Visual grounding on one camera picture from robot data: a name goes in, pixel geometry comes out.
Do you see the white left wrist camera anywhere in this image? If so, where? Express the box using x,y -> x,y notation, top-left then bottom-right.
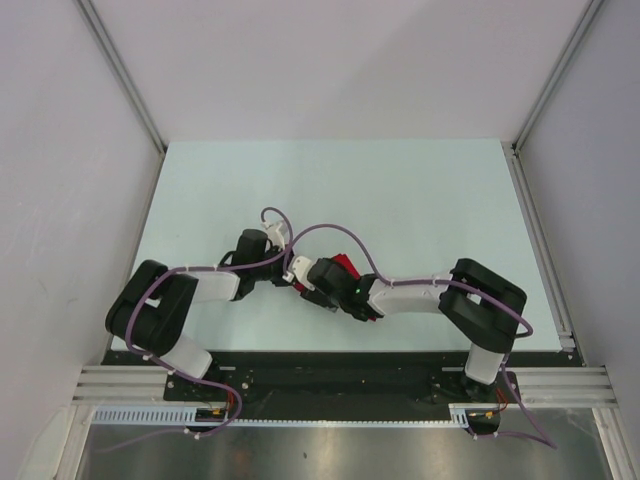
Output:
262,220 -> 289,250

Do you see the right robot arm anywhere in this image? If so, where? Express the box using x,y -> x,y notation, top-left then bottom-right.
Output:
289,256 -> 527,402

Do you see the white slotted cable duct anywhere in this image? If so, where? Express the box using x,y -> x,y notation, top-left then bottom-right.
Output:
92,402 -> 506,429

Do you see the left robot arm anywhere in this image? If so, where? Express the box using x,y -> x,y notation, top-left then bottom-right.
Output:
105,222 -> 289,400

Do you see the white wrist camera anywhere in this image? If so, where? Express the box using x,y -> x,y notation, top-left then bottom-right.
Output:
283,255 -> 316,293
262,220 -> 289,250

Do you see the left aluminium frame post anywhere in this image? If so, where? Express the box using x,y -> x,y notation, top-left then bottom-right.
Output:
72,0 -> 168,156

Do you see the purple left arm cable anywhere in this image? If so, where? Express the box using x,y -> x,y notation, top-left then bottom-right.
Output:
94,207 -> 296,454

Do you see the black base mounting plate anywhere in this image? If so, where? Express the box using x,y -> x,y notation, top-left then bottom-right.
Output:
102,351 -> 583,422

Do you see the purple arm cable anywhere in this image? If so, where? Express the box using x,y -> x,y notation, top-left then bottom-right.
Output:
94,207 -> 296,454
284,223 -> 557,450

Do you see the aluminium frame post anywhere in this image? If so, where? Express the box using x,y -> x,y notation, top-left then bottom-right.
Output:
510,0 -> 608,154
72,0 -> 168,156

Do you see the right aluminium frame post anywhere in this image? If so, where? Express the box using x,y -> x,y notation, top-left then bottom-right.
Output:
510,0 -> 608,154

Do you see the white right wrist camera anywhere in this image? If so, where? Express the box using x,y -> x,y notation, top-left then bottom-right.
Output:
283,255 -> 316,293

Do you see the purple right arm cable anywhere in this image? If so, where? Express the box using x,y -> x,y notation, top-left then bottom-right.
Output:
284,223 -> 557,450

